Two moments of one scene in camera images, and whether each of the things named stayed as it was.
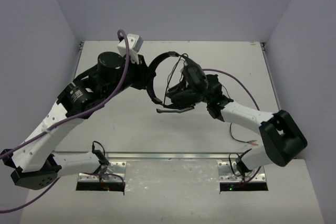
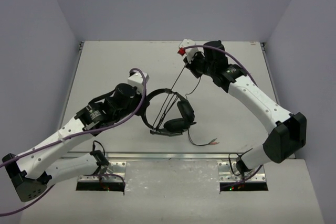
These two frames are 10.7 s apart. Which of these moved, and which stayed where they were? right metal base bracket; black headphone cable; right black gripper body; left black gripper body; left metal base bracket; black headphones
Moved: black headphone cable; right black gripper body; black headphones; left black gripper body
Stayed: right metal base bracket; left metal base bracket
